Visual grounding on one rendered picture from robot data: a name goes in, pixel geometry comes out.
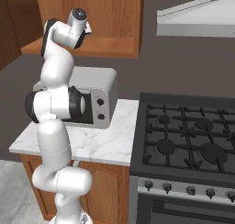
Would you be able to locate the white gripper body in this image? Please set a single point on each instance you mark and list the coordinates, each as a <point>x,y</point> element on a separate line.
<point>88,28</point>

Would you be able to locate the grey toaster oven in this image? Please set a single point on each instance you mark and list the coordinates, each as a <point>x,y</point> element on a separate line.
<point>101,80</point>

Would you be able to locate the dark oven door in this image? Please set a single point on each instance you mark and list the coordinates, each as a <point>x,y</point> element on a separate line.
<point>143,212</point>

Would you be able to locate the open wooden wall cabinet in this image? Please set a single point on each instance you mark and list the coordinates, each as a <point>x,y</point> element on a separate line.
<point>110,25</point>

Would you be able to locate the wooden base cabinet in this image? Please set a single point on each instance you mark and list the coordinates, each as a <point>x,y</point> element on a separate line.
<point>107,191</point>

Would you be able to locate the grey range hood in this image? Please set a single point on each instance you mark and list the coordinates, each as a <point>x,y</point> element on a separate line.
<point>199,19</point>

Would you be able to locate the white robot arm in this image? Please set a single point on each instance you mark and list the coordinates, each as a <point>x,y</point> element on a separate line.
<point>55,108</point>

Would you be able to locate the wooden base cabinet door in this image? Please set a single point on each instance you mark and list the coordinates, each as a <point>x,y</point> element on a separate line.
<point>107,194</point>
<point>32,191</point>

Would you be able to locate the wooden wall cabinet door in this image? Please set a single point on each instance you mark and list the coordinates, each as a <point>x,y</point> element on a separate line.
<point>12,25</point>

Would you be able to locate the black stove knob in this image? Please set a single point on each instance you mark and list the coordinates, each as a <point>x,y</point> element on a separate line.
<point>148,184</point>
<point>231,196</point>
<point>210,192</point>
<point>191,190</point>
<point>167,188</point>

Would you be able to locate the black gas stove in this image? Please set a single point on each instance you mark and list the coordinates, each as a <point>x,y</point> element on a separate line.
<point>183,132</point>

